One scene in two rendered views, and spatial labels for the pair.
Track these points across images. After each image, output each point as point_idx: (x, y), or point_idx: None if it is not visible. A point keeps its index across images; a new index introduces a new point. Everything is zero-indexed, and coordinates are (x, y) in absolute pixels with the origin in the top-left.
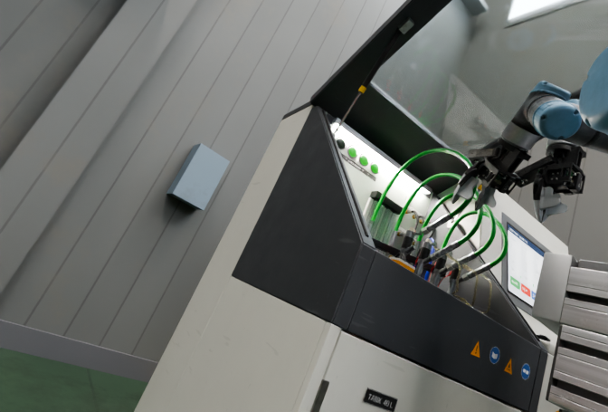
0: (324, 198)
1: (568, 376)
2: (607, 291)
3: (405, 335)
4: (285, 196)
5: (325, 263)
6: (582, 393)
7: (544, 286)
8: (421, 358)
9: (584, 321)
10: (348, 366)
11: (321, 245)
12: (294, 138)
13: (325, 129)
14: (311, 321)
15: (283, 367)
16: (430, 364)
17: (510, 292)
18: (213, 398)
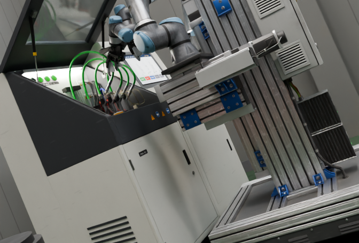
0: (72, 113)
1: (173, 109)
2: (168, 88)
3: (135, 131)
4: (43, 125)
5: (98, 133)
6: (177, 110)
7: (158, 94)
8: (142, 133)
9: (169, 96)
10: (130, 151)
11: (90, 129)
12: (9, 95)
13: (33, 83)
14: (111, 151)
15: (114, 170)
16: (146, 133)
17: (143, 84)
18: (95, 207)
